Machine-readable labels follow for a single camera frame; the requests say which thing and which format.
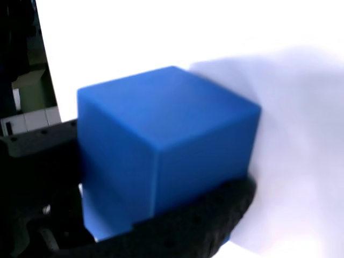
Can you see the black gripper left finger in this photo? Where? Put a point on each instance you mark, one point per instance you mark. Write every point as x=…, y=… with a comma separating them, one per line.
x=37, y=139

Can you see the blue cube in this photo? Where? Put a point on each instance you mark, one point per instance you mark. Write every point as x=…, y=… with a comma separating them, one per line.
x=161, y=134

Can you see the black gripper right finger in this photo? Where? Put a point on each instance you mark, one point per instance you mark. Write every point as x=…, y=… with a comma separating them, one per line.
x=188, y=231

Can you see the open cardboard box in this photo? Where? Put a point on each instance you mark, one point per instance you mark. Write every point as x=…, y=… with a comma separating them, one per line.
x=29, y=91

